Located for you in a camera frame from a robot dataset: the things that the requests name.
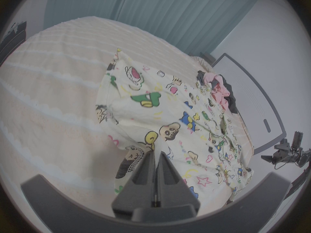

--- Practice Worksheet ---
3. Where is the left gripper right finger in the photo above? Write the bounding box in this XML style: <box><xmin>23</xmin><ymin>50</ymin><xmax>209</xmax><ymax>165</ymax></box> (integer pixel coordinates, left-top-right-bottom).
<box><xmin>157</xmin><ymin>151</ymin><xmax>201</xmax><ymax>214</ymax></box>

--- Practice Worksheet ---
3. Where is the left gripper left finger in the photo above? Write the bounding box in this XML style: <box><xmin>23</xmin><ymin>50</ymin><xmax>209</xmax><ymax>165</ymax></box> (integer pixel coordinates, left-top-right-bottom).
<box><xmin>111</xmin><ymin>151</ymin><xmax>156</xmax><ymax>215</ymax></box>

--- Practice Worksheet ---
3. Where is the white printed pyjama top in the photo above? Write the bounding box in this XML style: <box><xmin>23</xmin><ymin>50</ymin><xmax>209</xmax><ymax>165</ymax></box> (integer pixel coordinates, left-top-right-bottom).
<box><xmin>95</xmin><ymin>48</ymin><xmax>255</xmax><ymax>202</ymax></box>

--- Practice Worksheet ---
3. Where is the bed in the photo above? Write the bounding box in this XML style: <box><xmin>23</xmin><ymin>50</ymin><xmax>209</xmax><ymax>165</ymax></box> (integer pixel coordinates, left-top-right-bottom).
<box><xmin>0</xmin><ymin>16</ymin><xmax>287</xmax><ymax>215</ymax></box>

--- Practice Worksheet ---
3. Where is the dark grey garment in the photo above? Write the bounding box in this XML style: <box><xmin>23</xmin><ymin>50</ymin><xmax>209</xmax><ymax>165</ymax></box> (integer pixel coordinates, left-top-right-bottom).
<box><xmin>196</xmin><ymin>71</ymin><xmax>240</xmax><ymax>115</ymax></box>

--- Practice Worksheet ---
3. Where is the pink and grey garment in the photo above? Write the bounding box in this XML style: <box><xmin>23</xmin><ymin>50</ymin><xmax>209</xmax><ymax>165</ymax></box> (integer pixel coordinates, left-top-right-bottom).
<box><xmin>203</xmin><ymin>72</ymin><xmax>231</xmax><ymax>111</ymax></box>

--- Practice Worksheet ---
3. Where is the cream pillow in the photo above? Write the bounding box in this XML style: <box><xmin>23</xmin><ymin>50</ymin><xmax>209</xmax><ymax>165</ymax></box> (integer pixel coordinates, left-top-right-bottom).
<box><xmin>191</xmin><ymin>55</ymin><xmax>212</xmax><ymax>66</ymax></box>

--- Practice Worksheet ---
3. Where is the blue-green curtain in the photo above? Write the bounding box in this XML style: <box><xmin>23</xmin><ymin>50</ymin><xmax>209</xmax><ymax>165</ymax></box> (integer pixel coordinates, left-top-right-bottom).
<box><xmin>44</xmin><ymin>0</ymin><xmax>261</xmax><ymax>58</ymax></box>

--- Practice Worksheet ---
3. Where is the dark grey chest of drawers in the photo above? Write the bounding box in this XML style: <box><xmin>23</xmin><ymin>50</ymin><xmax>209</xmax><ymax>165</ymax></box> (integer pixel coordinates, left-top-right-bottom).
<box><xmin>0</xmin><ymin>21</ymin><xmax>27</xmax><ymax>60</ymax></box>

